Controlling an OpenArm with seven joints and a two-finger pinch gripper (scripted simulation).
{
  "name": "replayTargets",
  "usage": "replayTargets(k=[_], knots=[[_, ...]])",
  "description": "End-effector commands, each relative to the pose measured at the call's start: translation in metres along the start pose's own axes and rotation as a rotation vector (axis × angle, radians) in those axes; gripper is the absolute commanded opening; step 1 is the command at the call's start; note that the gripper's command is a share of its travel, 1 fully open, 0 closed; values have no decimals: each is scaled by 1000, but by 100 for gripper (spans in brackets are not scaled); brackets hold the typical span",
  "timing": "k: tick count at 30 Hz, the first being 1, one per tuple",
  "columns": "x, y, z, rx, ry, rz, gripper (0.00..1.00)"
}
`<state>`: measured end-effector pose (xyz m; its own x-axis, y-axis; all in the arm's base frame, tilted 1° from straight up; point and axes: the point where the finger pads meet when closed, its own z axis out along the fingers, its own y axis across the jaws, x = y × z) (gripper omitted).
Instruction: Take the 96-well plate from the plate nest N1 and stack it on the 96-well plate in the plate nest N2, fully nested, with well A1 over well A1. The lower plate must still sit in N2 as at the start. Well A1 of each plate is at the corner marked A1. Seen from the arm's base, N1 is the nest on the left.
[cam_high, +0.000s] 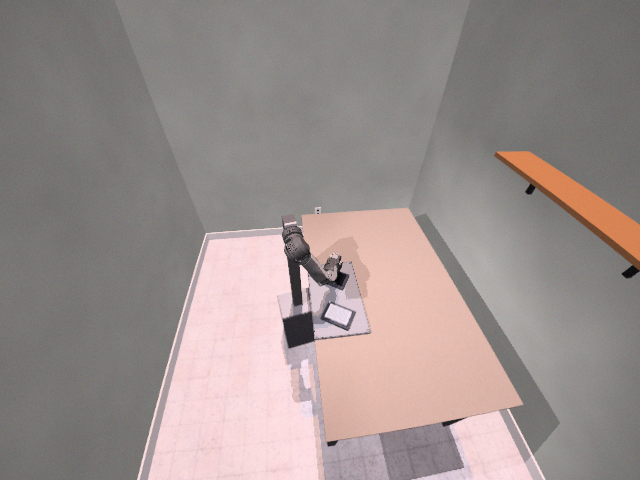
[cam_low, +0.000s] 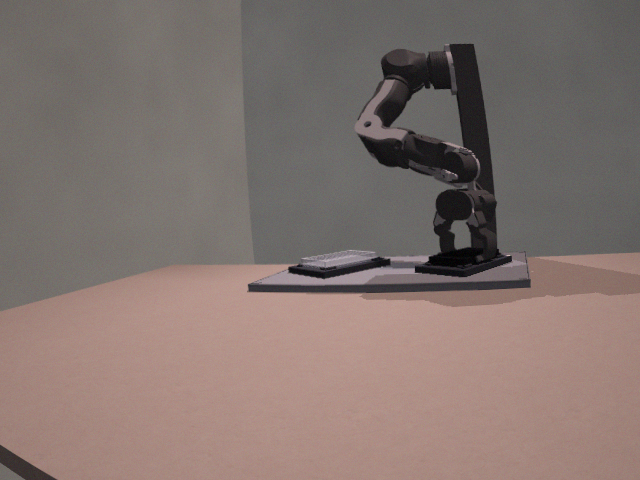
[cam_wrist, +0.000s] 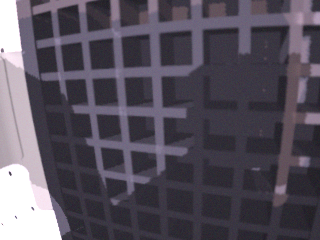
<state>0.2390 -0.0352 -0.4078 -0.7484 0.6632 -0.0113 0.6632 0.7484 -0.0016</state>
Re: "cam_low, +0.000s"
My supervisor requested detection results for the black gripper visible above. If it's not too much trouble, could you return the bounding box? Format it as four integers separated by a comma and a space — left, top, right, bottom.
433, 181, 497, 263

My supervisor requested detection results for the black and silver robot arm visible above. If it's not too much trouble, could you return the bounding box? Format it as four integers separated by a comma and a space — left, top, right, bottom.
355, 44, 480, 188

